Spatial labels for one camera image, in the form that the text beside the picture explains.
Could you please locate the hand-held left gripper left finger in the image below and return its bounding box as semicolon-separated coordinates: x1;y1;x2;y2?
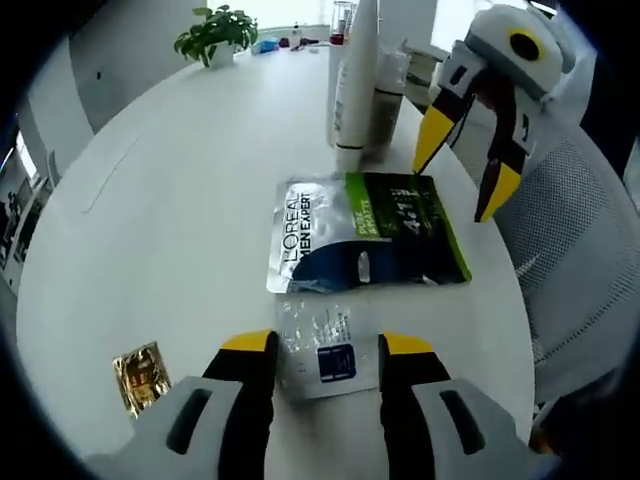
83;329;280;480

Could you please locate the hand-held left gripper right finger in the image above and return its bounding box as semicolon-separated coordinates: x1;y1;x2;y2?
377;330;557;480

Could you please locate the silver skincare bottle clear cap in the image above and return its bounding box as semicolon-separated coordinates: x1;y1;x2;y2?
368;47;413;152

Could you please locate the white skincare tube red stripe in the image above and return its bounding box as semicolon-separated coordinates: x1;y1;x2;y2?
332;0;385;172

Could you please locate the small clear skincare sachet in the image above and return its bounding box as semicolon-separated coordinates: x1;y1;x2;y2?
274;298;381;404

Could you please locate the white skincare bottle red collar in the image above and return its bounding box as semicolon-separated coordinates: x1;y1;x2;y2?
324;0;355;150

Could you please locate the gold skincare sachet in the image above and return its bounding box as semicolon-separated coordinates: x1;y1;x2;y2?
112;341;173;419

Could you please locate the green black skincare sachet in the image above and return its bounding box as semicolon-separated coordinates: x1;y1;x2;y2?
264;171;473;296

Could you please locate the white mesh office chair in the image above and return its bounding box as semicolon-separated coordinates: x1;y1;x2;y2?
464;119;640;401

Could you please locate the potted green plant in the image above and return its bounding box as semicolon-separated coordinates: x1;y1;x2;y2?
173;4;259;69

